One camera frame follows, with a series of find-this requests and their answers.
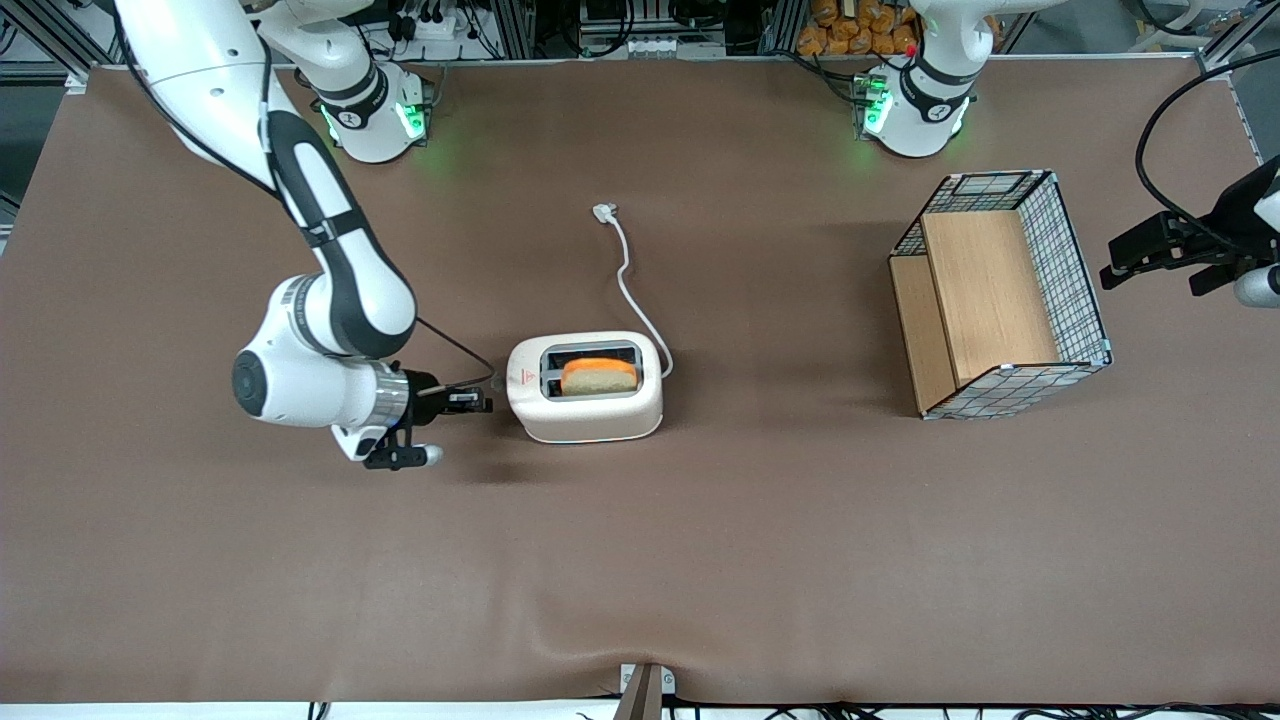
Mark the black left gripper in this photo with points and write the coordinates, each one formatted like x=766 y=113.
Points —
x=1216 y=236

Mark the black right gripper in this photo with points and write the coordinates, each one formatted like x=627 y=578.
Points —
x=425 y=389

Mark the white two-slot toaster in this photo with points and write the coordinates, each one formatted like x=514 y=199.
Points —
x=590 y=420

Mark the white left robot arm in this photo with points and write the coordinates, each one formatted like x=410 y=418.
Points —
x=920 y=110

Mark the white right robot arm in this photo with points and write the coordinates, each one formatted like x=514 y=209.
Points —
x=300 y=385

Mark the toast bread slice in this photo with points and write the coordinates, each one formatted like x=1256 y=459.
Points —
x=600 y=378

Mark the brown table cover mat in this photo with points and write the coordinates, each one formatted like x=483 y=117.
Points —
x=700 y=550

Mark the pile of orange bread rolls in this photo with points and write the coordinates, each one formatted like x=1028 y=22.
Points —
x=850 y=30

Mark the white power strip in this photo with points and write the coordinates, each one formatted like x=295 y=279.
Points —
x=435 y=25

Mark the white connector strip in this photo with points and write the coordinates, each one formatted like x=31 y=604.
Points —
x=675 y=46

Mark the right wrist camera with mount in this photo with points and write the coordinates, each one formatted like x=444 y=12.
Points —
x=395 y=455

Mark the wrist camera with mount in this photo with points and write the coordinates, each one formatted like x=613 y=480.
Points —
x=395 y=455
x=1255 y=288

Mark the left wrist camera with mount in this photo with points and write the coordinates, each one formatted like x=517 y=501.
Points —
x=1255 y=288

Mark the metal bracket at table edge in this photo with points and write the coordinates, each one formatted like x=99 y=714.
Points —
x=645 y=692

